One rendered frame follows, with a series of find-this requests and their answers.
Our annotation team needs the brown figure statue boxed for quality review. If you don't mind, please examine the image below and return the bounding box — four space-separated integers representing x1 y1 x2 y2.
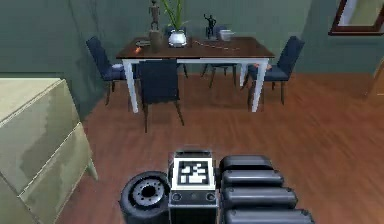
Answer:
147 0 164 53

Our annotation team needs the black figure statue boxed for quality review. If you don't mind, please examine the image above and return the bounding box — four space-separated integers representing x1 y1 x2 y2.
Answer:
203 13 218 41

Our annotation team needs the dark framed wall picture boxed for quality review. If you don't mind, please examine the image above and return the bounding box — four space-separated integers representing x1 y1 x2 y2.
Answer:
327 0 384 37

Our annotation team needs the green plant in white pot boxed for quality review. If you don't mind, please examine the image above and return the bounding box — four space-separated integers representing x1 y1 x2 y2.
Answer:
161 0 190 48

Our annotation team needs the pale green chest of drawers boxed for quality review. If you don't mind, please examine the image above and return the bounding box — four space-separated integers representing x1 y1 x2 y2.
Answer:
0 77 99 224

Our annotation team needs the brown top white leg table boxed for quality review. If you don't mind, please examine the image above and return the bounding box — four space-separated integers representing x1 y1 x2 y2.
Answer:
115 35 276 114

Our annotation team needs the white grey bowl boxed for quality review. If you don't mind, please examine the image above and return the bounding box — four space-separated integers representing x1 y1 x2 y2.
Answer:
218 29 235 42

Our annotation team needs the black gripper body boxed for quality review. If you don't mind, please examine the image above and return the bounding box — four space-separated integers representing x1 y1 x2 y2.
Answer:
119 170 172 224

